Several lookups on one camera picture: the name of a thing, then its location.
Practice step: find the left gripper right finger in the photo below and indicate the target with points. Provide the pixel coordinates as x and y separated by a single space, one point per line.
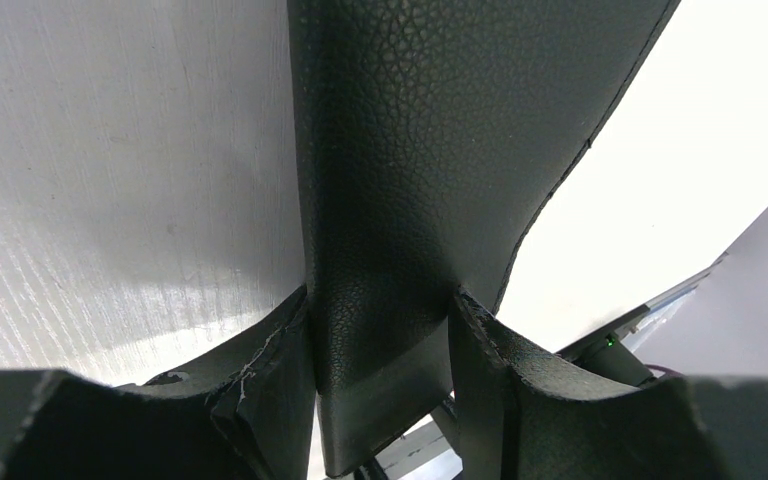
526 413

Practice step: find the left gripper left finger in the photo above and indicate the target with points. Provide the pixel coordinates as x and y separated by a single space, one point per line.
243 410

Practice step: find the black zip tool case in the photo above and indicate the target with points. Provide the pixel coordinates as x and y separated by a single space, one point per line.
429 137

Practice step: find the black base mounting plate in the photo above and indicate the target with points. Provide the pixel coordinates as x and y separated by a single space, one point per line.
415 346

